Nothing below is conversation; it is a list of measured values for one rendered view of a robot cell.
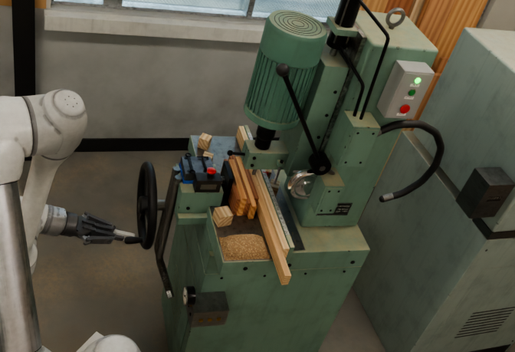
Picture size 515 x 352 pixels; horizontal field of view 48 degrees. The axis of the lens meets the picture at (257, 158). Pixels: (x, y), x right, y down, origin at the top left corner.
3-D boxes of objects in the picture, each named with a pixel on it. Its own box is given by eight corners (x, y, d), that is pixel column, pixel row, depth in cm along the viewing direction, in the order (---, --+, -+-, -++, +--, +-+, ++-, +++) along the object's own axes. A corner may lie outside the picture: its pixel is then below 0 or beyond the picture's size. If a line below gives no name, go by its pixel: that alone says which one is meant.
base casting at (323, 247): (184, 182, 217) (187, 163, 211) (321, 182, 236) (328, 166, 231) (205, 275, 184) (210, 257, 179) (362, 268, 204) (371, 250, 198)
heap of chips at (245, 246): (218, 237, 173) (221, 228, 170) (262, 236, 177) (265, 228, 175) (224, 260, 166) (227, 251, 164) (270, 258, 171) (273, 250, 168)
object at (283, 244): (235, 136, 215) (238, 125, 212) (241, 136, 215) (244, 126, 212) (279, 260, 171) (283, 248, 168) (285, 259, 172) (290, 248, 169)
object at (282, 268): (239, 161, 203) (241, 152, 201) (244, 162, 204) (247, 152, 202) (281, 284, 164) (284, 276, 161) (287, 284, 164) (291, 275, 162)
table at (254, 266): (162, 146, 209) (163, 133, 206) (241, 148, 220) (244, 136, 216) (187, 278, 165) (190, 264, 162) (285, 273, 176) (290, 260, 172)
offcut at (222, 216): (231, 225, 178) (233, 215, 175) (218, 227, 176) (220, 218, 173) (224, 215, 181) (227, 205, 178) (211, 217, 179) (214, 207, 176)
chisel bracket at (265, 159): (238, 159, 190) (244, 139, 185) (278, 159, 195) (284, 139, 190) (244, 173, 185) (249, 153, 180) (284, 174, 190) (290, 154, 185)
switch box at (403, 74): (375, 106, 170) (395, 59, 161) (405, 107, 174) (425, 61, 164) (384, 118, 166) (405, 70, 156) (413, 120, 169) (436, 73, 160)
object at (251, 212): (232, 168, 199) (235, 156, 196) (236, 169, 200) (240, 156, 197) (248, 218, 182) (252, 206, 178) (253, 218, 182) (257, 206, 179)
